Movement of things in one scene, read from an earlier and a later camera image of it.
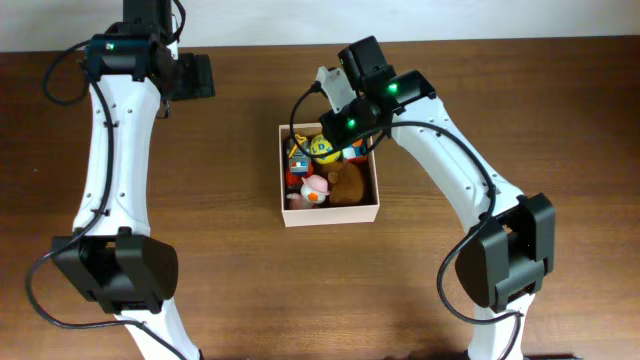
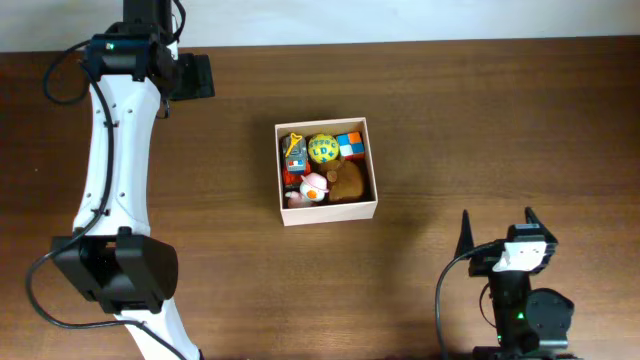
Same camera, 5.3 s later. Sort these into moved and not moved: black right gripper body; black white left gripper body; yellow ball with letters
Moved: black right gripper body
Not moved: black white left gripper body; yellow ball with letters
